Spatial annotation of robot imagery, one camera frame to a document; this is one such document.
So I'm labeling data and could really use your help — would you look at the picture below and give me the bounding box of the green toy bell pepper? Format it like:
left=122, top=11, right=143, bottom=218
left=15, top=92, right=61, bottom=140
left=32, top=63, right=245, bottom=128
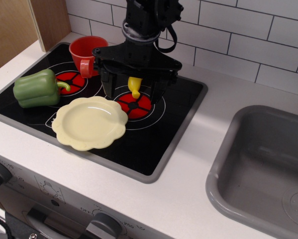
left=13, top=69, right=71, bottom=109

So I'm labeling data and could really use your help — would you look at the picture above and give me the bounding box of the grey toy sink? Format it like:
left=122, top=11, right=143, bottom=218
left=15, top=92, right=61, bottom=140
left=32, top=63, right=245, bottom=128
left=205, top=106, right=298, bottom=239

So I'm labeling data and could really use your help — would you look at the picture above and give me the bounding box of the grey oven door handle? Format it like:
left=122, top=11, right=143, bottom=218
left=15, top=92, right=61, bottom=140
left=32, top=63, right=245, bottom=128
left=25, top=208, right=88, bottom=239

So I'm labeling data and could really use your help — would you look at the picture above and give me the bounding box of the red plastic cup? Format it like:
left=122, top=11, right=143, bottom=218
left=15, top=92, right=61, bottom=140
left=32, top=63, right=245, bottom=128
left=69, top=36, right=108, bottom=78

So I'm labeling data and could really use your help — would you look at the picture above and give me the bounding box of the black cable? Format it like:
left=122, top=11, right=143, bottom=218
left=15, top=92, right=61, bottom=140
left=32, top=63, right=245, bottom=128
left=154, top=23, right=178, bottom=54

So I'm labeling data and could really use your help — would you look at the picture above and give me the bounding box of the wooden cabinet panel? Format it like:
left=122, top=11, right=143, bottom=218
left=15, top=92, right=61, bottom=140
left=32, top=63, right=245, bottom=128
left=0, top=0, right=71, bottom=67

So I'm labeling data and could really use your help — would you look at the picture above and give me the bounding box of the black toy stovetop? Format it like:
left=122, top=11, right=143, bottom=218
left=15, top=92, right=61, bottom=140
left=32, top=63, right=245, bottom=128
left=0, top=43, right=207, bottom=183

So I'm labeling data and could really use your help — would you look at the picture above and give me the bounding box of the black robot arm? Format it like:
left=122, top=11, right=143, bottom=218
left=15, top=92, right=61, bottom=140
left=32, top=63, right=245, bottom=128
left=92, top=0, right=184, bottom=104

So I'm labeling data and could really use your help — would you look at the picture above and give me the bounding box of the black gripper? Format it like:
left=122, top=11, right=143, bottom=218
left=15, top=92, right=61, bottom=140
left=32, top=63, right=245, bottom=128
left=92, top=40, right=182, bottom=104

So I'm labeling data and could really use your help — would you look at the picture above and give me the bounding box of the yellow toy banana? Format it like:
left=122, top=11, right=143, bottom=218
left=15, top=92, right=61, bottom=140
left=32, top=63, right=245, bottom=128
left=128, top=77, right=142, bottom=99

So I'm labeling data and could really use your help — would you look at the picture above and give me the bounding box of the pale yellow scalloped plate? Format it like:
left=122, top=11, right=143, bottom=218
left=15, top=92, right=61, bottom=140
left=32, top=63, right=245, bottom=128
left=52, top=96, right=128, bottom=151

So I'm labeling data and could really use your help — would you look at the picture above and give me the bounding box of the grey right oven knob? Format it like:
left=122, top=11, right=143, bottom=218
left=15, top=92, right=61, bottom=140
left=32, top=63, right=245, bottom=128
left=86, top=212, right=127, bottom=239

